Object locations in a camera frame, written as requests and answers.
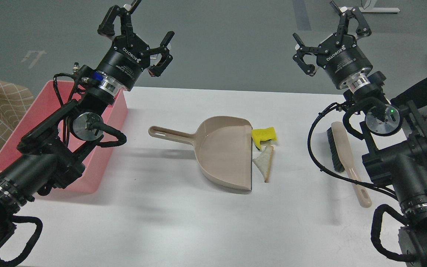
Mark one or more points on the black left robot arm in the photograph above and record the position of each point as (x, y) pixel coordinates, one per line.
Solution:
(52, 153)

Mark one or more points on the beige hand brush black bristles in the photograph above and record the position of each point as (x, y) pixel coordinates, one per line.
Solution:
(343, 160)

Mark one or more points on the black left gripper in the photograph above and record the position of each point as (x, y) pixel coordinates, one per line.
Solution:
(126, 61)

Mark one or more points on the white table leg base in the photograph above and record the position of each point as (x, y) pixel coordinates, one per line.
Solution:
(368, 6)

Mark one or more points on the beige plastic dustpan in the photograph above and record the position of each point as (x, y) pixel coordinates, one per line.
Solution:
(223, 149)

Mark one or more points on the yellow green sponge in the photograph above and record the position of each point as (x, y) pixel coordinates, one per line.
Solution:
(261, 135)

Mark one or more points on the white bread slice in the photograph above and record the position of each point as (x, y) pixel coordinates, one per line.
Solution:
(264, 162)

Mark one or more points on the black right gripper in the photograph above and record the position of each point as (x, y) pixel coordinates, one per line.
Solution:
(343, 59)

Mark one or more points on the pink plastic bin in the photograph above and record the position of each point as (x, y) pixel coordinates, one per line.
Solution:
(44, 105)

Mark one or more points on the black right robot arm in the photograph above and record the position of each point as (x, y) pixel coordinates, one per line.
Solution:
(381, 144)

